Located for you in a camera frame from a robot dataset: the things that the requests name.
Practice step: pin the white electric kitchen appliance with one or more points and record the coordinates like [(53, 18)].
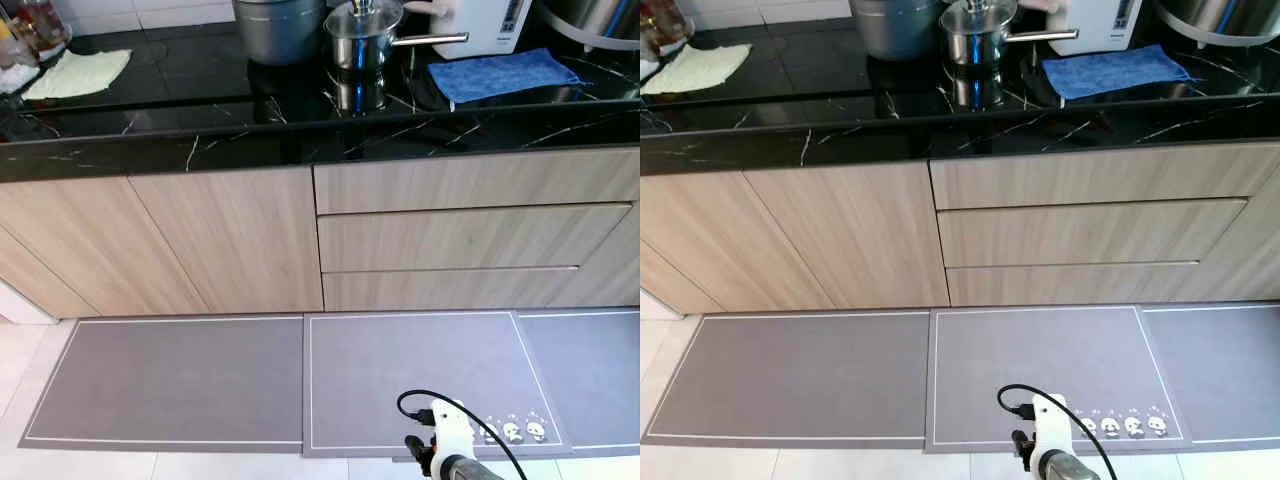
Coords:
[(495, 25), (1100, 20)]

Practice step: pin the clear plastic bag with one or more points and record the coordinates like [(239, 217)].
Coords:
[(648, 68), (15, 75)]

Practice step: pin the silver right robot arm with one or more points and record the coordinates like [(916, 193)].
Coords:
[(470, 470), (1062, 468)]

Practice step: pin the clear condiment jar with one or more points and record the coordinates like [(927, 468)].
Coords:
[(660, 20), (35, 25)]

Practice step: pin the plain grey floor mat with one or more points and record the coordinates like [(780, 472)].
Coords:
[(800, 375), (590, 370), (1220, 365), (170, 380)]

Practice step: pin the light wood cabinet door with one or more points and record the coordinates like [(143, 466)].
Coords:
[(720, 230), (30, 285), (230, 240), (850, 235), (665, 285), (90, 240)]

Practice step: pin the blue dish cloth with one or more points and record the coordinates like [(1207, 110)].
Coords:
[(1115, 72), (505, 75)]

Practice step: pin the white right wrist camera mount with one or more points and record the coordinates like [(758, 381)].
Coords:
[(1052, 430), (452, 435)]

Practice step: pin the large grey stockpot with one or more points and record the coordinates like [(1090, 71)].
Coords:
[(280, 30), (895, 25)]

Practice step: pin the grey floor mat panda print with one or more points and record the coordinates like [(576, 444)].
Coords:
[(420, 370), (1040, 365)]

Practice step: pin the pale yellow dish cloth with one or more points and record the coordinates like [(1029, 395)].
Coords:
[(75, 75), (695, 70)]

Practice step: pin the large steel wok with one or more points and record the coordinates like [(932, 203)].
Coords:
[(1215, 20), (600, 20)]

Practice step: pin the small steel saucepan with lid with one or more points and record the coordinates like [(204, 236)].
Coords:
[(360, 45), (975, 42)]

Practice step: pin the light wood drawer front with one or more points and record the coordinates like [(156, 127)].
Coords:
[(470, 185), (1090, 180), (470, 240), (1070, 285), (450, 290), (1090, 235)]

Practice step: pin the pink cloth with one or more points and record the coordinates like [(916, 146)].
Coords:
[(430, 8), (1040, 6)]

